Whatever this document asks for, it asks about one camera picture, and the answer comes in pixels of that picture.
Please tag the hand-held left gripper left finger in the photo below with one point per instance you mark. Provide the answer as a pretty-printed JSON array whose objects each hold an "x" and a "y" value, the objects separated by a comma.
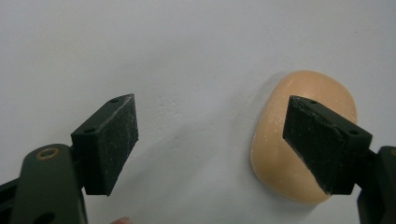
[{"x": 106, "y": 146}]

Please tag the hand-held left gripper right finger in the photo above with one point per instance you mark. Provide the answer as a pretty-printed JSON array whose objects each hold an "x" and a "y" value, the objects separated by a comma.
[{"x": 320, "y": 146}]

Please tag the tan bread roll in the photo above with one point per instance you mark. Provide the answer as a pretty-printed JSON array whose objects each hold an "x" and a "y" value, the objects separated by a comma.
[{"x": 280, "y": 161}]

